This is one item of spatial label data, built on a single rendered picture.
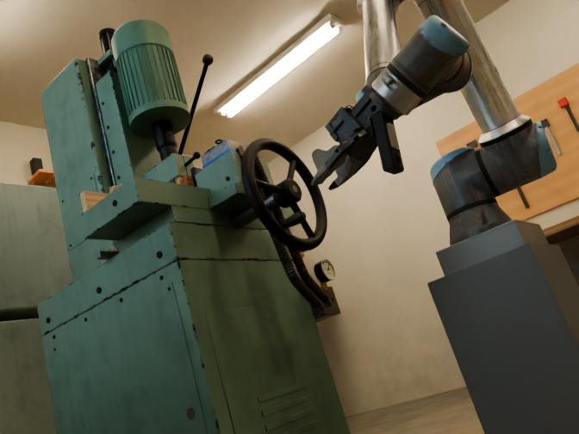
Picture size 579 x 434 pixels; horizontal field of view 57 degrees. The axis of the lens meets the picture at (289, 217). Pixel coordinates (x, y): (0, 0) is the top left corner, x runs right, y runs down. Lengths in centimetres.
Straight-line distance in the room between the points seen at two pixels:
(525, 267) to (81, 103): 133
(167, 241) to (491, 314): 85
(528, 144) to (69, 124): 134
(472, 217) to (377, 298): 341
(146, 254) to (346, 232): 397
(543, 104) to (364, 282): 212
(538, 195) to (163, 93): 334
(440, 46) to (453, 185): 70
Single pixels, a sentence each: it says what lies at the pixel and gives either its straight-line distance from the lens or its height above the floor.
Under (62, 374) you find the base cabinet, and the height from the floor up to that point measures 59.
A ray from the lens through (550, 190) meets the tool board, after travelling 437.
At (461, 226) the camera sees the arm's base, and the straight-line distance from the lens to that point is 159.
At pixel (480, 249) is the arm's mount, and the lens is 152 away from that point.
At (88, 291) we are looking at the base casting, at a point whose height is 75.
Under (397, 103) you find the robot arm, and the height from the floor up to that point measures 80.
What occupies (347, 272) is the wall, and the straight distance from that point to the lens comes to 509.
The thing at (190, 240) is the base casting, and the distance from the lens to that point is 121.
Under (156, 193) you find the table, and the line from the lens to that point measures 120.
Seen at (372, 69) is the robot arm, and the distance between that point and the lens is 121.
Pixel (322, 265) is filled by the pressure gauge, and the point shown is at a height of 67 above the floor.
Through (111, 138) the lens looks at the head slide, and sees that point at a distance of 166.
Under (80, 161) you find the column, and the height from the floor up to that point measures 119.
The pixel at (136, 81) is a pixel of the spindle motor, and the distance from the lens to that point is 160.
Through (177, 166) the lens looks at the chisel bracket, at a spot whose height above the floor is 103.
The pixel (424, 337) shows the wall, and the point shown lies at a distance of 476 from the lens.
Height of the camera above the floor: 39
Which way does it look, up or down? 17 degrees up
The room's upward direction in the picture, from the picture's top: 17 degrees counter-clockwise
